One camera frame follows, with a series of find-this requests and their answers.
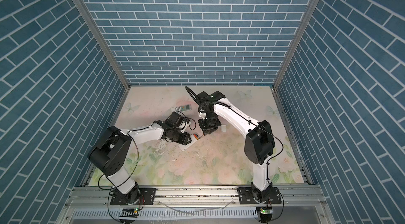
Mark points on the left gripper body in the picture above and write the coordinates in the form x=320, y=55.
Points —
x=179, y=136

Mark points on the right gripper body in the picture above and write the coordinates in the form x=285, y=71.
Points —
x=210, y=123

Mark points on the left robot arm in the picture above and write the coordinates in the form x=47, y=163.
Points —
x=112, y=148

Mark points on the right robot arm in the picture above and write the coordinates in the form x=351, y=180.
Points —
x=259, y=139

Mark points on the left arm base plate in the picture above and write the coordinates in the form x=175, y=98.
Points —
x=133, y=196

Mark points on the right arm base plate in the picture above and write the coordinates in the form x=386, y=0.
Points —
x=251, y=195

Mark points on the white ribbed cable duct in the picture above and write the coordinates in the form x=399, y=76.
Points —
x=165, y=214

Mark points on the aluminium mounting rail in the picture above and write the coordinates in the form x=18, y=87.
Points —
x=192, y=196

